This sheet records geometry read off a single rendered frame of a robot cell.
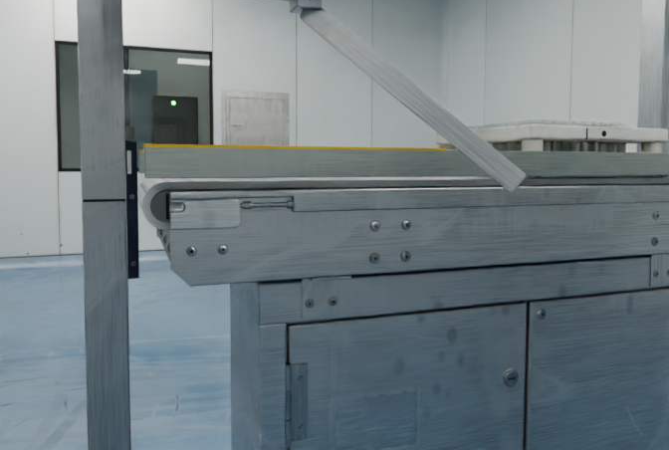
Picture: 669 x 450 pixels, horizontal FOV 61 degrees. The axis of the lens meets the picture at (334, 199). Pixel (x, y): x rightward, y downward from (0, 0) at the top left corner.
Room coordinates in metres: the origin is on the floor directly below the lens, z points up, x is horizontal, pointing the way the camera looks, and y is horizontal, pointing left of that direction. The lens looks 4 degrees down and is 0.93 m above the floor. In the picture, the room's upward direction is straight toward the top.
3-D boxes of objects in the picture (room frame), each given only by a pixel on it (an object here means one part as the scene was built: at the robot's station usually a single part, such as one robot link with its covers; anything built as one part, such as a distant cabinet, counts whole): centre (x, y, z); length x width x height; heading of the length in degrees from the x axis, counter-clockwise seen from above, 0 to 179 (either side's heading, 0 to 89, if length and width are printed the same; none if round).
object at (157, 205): (0.70, 0.22, 0.89); 0.27 x 0.03 x 0.03; 20
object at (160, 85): (5.36, 1.84, 1.43); 1.38 x 0.01 x 1.16; 111
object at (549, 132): (0.90, -0.33, 0.98); 0.25 x 0.24 x 0.02; 20
